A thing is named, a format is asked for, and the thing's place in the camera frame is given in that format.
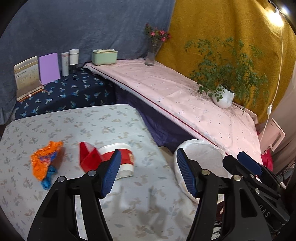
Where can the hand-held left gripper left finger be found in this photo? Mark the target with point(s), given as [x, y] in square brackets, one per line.
[112, 172]

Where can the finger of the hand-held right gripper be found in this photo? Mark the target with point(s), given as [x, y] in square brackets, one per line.
[251, 163]
[232, 165]

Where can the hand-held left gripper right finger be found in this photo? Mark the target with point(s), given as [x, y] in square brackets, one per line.
[185, 173]

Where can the red and white paper cup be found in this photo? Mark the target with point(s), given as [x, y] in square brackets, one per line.
[126, 158]

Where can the red cardboard box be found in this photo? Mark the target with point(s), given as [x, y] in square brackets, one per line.
[89, 160]

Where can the bin with white plastic liner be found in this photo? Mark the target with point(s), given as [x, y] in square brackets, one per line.
[208, 153]

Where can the blue plastic bag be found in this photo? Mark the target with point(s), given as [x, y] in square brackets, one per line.
[49, 179]

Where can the orange bag with blue print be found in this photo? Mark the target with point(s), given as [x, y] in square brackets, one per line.
[44, 157]

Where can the red plastic bag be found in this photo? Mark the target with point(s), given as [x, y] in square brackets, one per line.
[267, 161]

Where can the dark purple cloth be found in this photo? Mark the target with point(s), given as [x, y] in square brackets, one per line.
[148, 120]

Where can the floral grey tablecloth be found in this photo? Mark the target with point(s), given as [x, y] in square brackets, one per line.
[69, 125]

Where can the white plant pot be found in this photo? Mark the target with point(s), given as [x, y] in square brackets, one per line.
[223, 97]

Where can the pink dotted cloth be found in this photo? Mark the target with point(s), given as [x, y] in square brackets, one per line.
[175, 97]

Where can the navy floral cloth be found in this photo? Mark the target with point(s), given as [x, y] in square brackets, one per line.
[67, 92]

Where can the green leafy plant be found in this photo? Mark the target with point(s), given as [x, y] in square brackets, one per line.
[222, 62]

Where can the pale green box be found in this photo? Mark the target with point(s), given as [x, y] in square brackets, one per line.
[104, 57]

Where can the white tube bottle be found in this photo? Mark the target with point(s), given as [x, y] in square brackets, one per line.
[65, 64]

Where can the purple board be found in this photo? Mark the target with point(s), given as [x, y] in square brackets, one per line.
[49, 68]

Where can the white jar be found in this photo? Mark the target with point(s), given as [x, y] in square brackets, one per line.
[74, 56]

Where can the glass vase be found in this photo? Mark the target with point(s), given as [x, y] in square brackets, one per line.
[151, 55]

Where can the pink flower bunch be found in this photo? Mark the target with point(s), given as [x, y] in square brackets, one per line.
[158, 33]

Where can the mustard yellow backdrop cloth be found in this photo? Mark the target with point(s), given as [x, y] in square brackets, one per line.
[208, 23]

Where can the bright lamp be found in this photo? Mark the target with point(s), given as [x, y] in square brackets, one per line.
[277, 15]

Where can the blue-grey backdrop cloth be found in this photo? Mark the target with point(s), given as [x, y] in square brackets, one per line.
[69, 25]

